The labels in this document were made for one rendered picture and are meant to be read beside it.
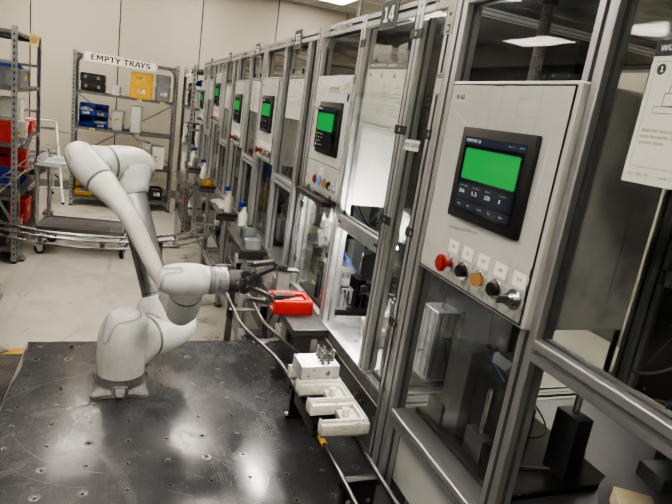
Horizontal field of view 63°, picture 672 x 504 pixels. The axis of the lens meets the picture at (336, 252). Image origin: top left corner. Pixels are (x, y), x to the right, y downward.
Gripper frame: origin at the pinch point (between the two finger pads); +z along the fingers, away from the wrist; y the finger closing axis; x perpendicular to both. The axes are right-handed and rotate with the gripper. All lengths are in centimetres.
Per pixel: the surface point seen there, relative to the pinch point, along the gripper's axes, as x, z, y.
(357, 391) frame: 11, 38, -48
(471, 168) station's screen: -65, 18, 49
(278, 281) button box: 43.1, 8.8, -14.0
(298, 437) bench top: -22.2, 3.3, -44.4
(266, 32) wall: 750, 139, 164
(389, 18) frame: -1, 21, 87
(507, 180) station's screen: -78, 18, 49
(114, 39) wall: 750, -82, 114
